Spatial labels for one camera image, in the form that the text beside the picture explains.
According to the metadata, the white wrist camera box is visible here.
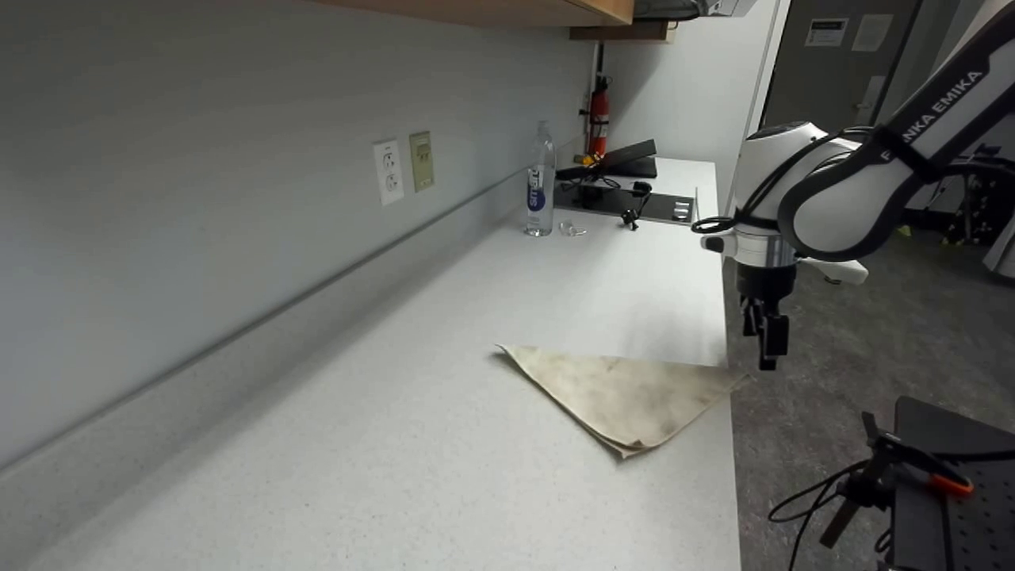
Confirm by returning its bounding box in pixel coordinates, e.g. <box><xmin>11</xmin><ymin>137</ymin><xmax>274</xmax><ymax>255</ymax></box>
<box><xmin>798</xmin><ymin>255</ymin><xmax>871</xmax><ymax>290</ymax></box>

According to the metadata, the orange-handled black clamp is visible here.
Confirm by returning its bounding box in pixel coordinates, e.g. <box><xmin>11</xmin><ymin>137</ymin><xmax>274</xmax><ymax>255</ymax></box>
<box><xmin>816</xmin><ymin>408</ymin><xmax>983</xmax><ymax>551</ymax></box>

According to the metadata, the white equipment rack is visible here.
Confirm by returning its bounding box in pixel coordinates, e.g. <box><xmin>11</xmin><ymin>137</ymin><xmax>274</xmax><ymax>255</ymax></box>
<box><xmin>905</xmin><ymin>146</ymin><xmax>1015</xmax><ymax>279</ymax></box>

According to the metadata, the white wall power outlet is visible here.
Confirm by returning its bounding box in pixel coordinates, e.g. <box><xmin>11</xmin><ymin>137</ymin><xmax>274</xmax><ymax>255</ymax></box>
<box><xmin>371</xmin><ymin>137</ymin><xmax>408</xmax><ymax>210</ymax></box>

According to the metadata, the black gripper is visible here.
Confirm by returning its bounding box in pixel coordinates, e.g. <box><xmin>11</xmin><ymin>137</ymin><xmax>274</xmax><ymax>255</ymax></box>
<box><xmin>734</xmin><ymin>259</ymin><xmax>798</xmax><ymax>374</ymax></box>

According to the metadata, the stained beige cloth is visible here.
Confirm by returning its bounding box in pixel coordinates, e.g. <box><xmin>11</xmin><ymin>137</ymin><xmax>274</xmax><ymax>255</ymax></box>
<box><xmin>493</xmin><ymin>339</ymin><xmax>746</xmax><ymax>462</ymax></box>

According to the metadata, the clear plastic water bottle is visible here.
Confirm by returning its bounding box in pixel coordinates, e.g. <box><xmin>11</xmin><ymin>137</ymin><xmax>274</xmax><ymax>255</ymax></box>
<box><xmin>519</xmin><ymin>118</ymin><xmax>562</xmax><ymax>241</ymax></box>

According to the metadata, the yellow-green wall plate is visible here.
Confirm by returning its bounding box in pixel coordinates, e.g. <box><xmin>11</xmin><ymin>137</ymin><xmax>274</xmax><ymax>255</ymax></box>
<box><xmin>407</xmin><ymin>126</ymin><xmax>437</xmax><ymax>197</ymax></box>

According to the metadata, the red fire extinguisher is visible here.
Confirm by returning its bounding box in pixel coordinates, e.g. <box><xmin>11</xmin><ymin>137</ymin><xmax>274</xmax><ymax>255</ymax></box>
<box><xmin>580</xmin><ymin>41</ymin><xmax>618</xmax><ymax>169</ymax></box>

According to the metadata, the black tripod camera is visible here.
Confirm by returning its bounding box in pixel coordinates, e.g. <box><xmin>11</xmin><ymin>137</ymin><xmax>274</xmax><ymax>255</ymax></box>
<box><xmin>554</xmin><ymin>137</ymin><xmax>664</xmax><ymax>230</ymax></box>

